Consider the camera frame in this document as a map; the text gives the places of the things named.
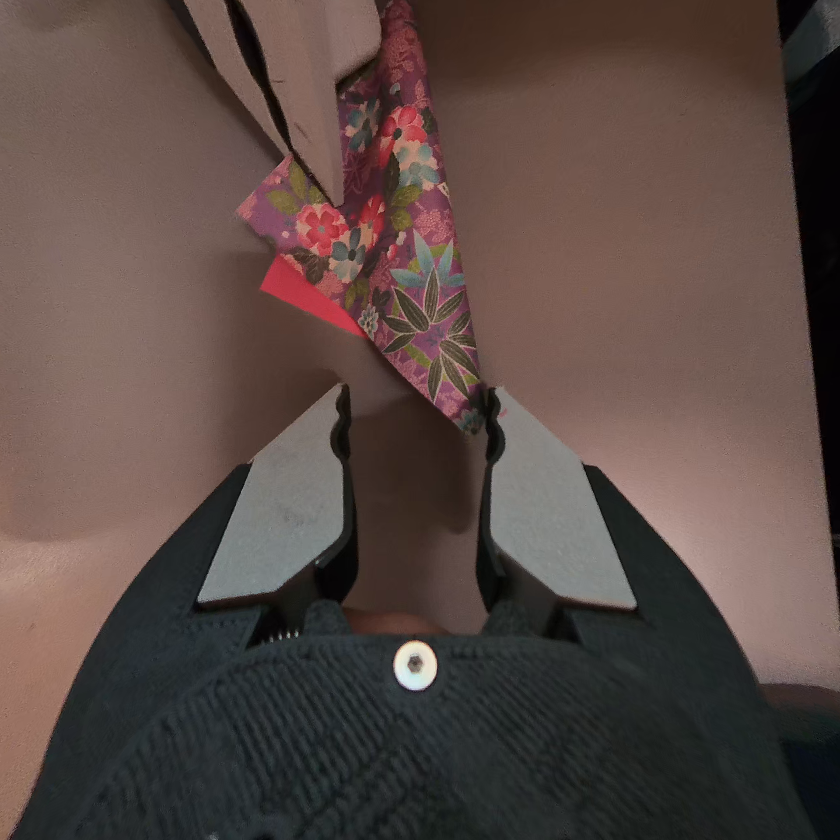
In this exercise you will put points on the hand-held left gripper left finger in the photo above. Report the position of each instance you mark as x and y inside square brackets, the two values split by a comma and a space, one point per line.
[282, 512]

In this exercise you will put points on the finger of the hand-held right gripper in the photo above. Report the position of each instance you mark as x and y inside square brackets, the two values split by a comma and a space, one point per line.
[315, 72]
[226, 49]

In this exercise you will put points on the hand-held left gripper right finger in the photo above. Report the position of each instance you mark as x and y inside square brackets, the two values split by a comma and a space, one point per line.
[554, 525]

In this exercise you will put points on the red floral-backed origami paper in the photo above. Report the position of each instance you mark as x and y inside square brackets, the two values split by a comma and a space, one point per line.
[420, 315]

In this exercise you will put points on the dark grey object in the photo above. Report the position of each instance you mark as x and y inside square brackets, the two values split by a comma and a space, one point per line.
[814, 59]

